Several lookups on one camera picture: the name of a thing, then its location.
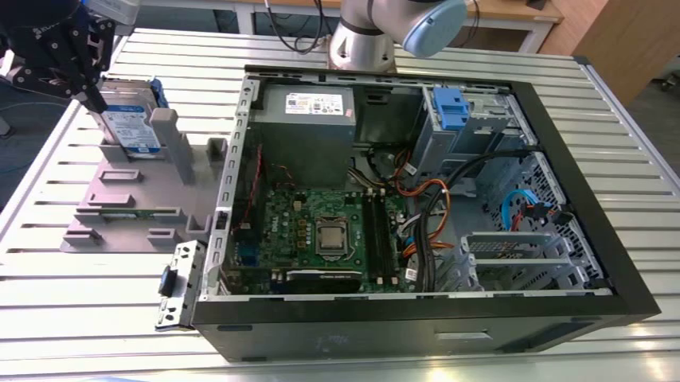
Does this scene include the grey parts rack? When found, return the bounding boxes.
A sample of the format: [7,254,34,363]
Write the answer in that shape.
[62,109,230,255]

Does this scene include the metal drive cage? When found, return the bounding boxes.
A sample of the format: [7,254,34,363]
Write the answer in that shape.
[412,85,538,188]

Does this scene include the metal expansion slot bracket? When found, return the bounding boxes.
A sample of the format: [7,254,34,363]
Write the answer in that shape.
[154,240,209,332]

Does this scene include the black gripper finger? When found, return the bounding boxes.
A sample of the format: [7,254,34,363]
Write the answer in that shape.
[78,17,117,84]
[9,34,109,115]

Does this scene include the CPU socket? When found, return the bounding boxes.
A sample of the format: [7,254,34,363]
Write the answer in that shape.
[313,216,356,262]

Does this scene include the hard disk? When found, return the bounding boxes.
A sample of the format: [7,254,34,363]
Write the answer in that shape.
[87,77,172,157]

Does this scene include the thin red wire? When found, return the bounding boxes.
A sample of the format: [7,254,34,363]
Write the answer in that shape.
[240,143,266,231]

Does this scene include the black graphics card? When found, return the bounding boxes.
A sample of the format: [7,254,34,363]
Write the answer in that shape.
[270,268,367,295]

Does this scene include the metal disk bay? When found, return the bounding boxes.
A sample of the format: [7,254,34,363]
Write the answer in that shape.
[460,231,607,291]

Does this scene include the green RAM stick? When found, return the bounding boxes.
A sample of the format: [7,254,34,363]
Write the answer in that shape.
[101,209,161,220]

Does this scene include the power wire with black plug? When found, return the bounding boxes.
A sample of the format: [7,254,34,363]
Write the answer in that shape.
[523,203,579,228]

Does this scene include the grey power supply unit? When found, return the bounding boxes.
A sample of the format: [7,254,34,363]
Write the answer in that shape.
[249,84,357,191]

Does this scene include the wooden cabinet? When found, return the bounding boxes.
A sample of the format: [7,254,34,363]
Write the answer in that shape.
[539,0,680,107]

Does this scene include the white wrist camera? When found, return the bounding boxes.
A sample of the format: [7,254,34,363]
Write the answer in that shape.
[86,0,143,25]

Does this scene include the silver CPU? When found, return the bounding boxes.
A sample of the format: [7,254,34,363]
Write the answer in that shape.
[317,226,351,250]

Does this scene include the black RAM slot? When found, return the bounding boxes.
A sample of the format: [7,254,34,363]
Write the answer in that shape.
[377,189,401,286]
[363,189,385,286]

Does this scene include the wooden top desk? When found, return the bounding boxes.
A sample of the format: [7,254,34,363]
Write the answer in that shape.
[233,0,566,55]

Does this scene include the blue data wire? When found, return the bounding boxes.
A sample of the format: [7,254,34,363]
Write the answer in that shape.
[502,189,538,232]

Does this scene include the orange yellow wire bundle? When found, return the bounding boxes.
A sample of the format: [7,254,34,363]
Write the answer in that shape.
[397,178,455,259]

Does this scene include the black open PC case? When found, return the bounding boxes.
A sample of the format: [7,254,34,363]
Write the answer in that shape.
[190,63,663,364]

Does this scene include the blue plastic drive latch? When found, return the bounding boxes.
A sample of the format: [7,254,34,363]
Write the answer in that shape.
[433,86,471,131]

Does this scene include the green motherboard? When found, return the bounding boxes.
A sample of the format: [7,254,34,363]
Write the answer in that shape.
[228,189,421,295]

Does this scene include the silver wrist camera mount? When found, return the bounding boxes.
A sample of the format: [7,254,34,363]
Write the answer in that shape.
[0,50,19,81]

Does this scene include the black cable bundle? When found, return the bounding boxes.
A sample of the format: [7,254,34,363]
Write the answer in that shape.
[413,149,538,291]

